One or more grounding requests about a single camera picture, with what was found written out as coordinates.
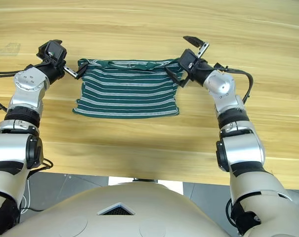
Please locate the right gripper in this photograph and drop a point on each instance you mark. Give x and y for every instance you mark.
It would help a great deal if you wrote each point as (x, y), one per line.
(201, 71)

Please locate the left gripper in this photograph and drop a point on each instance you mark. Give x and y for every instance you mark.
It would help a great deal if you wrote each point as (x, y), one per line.
(51, 72)

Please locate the green white striped T-shirt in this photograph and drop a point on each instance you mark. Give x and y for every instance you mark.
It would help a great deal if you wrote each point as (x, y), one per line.
(129, 93)

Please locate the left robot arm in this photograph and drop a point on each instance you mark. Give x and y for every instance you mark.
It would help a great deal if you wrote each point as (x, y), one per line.
(28, 84)

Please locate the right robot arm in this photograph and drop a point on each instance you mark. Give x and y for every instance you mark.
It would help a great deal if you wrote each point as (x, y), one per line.
(222, 84)

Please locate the robot body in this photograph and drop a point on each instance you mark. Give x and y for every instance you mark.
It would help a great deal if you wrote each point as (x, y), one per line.
(119, 212)

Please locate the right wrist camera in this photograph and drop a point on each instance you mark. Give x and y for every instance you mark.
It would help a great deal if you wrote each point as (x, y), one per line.
(188, 60)

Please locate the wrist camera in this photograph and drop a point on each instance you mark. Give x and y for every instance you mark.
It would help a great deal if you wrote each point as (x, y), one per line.
(188, 60)
(55, 53)

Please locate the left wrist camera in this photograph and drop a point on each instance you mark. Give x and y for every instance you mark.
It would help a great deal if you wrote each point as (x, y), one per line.
(55, 53)

